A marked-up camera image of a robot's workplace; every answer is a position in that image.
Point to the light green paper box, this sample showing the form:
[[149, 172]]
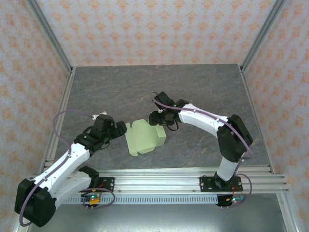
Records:
[[142, 137]]

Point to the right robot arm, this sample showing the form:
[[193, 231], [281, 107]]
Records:
[[200, 118]]

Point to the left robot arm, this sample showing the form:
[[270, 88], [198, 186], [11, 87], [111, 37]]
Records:
[[67, 162]]

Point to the aluminium mounting beam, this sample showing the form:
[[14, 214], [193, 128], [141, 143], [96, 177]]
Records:
[[157, 181]]

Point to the grey metal sheet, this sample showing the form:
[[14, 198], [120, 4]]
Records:
[[157, 217]]

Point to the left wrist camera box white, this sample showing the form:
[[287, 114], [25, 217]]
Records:
[[102, 113]]

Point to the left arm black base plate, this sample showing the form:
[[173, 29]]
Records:
[[108, 181]]

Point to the aluminium table side rail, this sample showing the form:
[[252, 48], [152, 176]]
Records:
[[64, 96], [250, 96]]

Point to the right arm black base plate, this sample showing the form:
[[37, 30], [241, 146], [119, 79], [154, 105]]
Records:
[[205, 183]]

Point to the aluminium frame post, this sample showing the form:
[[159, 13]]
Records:
[[51, 36], [262, 36]]

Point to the aluminium lower frame bar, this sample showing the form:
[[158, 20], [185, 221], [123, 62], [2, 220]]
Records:
[[288, 212]]

